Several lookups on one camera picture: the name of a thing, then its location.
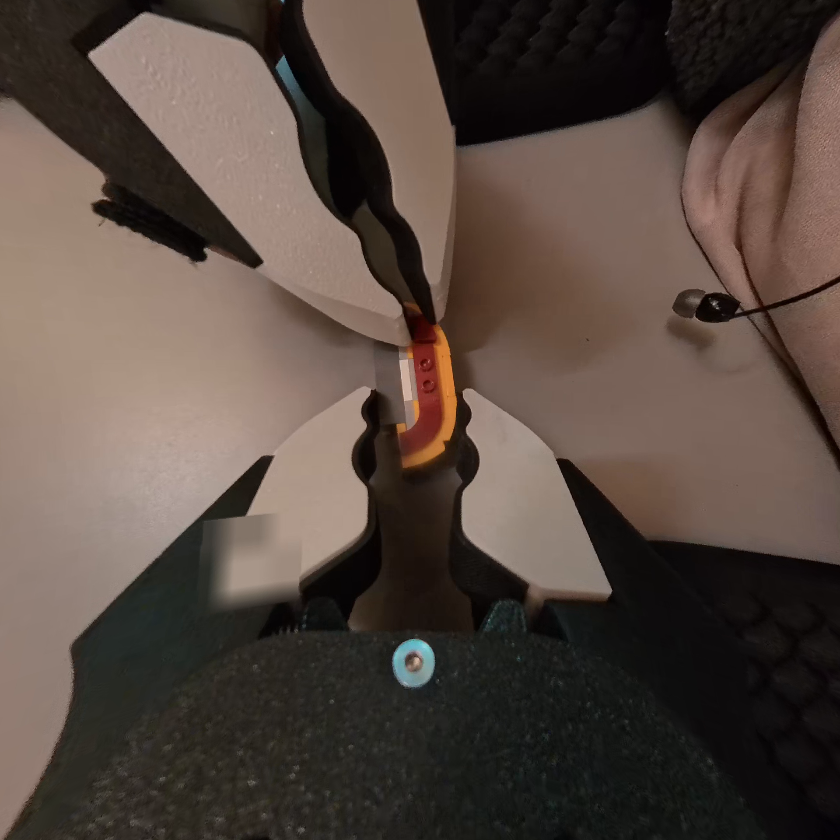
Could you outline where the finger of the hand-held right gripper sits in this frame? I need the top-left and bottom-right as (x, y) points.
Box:
(281, 0), (458, 326)
(87, 12), (421, 345)

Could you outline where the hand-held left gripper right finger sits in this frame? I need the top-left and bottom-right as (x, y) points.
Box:
(448, 387), (614, 597)

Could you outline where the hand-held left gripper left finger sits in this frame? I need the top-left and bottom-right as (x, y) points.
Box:
(252, 386), (384, 593)

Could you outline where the curved orange dark red lego assembly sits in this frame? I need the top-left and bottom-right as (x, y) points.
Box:
(374, 303), (457, 470)

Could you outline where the person's left forearm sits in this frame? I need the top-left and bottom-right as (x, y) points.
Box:
(646, 539), (840, 840)

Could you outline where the person's right forearm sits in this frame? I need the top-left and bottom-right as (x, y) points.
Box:
(453, 0), (673, 147)

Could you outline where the black fleece jacket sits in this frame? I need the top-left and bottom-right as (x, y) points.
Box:
(666, 0), (840, 122)

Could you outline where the beige shirt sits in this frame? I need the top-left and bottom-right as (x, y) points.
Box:
(681, 26), (840, 460)

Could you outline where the black wired earphone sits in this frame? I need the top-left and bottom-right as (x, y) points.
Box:
(672, 276), (840, 324)

